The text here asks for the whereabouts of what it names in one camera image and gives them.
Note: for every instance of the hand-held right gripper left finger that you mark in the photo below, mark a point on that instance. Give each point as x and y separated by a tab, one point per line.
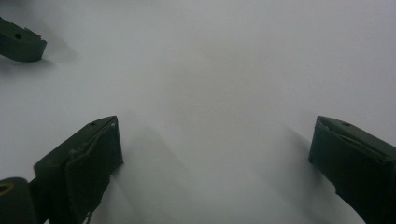
77	168

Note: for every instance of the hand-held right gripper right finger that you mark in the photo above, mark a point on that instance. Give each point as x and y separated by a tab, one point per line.
358	168

